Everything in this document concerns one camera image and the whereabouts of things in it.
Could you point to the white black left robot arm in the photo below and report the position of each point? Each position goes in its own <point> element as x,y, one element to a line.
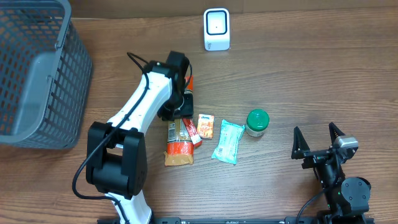
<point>116,160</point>

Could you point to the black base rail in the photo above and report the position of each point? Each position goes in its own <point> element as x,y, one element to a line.
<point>286,220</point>

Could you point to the white barcode scanner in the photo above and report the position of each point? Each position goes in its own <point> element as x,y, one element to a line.
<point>216,29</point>

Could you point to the teal snack pouch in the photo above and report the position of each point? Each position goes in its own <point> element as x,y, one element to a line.
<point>227,148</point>

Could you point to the grey plastic mesh basket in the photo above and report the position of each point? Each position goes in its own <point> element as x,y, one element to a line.
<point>45,75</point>

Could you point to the red snack package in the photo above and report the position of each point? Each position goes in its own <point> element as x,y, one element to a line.
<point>180,148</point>

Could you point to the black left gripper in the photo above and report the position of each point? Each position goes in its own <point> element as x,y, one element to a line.
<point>182,109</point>

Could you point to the orange tissue packet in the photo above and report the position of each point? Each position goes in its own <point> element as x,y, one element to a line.
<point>205,126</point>

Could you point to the green lidded jar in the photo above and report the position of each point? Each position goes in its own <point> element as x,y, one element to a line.
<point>257,122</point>

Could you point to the thin red snack stick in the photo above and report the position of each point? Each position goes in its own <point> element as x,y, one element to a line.
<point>192,130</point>

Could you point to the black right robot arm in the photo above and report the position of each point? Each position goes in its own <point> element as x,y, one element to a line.
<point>347,198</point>

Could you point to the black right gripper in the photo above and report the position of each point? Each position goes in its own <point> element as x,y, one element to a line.
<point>319,154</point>

